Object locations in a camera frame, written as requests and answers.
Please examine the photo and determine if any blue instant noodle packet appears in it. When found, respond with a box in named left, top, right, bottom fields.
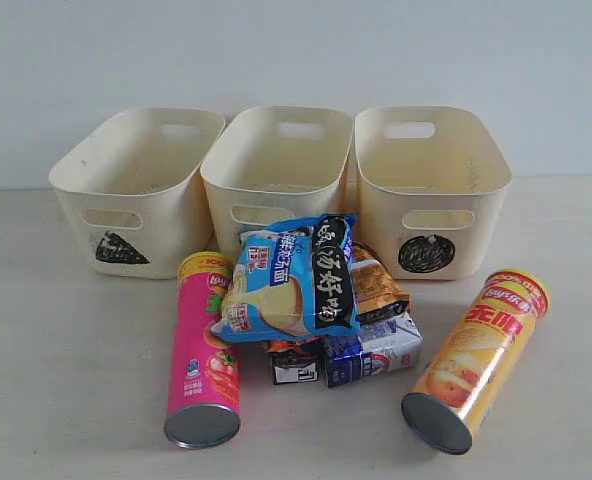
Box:
left=211, top=214, right=359, bottom=343

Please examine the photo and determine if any orange instant noodle packet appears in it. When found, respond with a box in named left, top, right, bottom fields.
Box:
left=351, top=243, right=411, bottom=325

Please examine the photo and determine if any blue white milk carton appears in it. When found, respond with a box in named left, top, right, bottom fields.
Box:
left=322, top=312, right=423, bottom=388

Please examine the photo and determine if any pink Lays chips can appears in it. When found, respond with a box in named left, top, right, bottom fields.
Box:
left=164, top=251, right=241, bottom=449

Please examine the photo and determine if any cream bin with square mark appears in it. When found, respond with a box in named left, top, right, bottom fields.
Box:
left=200, top=106, right=353, bottom=260

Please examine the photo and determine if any purple juice carton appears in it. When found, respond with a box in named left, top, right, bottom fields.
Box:
left=264, top=337, right=322, bottom=385

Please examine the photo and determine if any cream bin with circle mark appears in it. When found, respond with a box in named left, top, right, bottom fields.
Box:
left=354, top=106, right=512, bottom=280

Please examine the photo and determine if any cream bin with triangle mark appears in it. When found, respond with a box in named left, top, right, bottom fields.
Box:
left=49, top=108, right=226, bottom=279

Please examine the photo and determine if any yellow Lays chips can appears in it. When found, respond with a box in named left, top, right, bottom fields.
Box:
left=401, top=268, right=550, bottom=455

